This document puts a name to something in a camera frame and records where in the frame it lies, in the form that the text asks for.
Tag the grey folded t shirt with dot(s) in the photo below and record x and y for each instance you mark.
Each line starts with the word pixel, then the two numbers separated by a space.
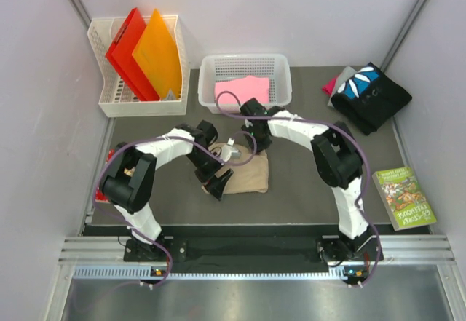
pixel 341 79

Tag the pink t shirt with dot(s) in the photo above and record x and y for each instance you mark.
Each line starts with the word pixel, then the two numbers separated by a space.
pixel 244 89

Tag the magenta folded t shirt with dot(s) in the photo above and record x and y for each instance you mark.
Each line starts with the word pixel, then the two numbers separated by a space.
pixel 329 86

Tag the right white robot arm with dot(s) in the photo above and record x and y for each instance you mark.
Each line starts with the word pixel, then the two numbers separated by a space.
pixel 338 162

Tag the orange clip file folder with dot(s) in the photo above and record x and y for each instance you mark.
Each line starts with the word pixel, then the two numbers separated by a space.
pixel 156 54

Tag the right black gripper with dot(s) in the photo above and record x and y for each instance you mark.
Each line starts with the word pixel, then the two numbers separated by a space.
pixel 264 145

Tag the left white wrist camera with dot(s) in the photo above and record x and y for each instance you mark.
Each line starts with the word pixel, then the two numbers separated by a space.
pixel 229 151

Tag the red illustrated book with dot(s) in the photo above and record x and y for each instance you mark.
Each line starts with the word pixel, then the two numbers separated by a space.
pixel 106 189

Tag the green treehouse book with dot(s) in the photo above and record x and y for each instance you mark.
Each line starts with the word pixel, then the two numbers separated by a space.
pixel 406 204

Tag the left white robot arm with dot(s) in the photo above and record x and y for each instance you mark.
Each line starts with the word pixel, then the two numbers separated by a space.
pixel 128 181

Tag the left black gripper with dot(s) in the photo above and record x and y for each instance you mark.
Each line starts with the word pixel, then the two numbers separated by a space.
pixel 214 186

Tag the white file organizer rack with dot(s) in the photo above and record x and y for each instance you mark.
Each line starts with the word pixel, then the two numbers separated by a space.
pixel 116 98

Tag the white perforated plastic basket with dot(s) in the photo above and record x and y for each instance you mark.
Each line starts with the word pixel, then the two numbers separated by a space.
pixel 216 69

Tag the red clip file folder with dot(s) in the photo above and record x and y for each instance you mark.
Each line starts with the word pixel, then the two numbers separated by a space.
pixel 120 56

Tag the beige t shirt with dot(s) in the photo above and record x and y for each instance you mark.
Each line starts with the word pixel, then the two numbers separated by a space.
pixel 252 177

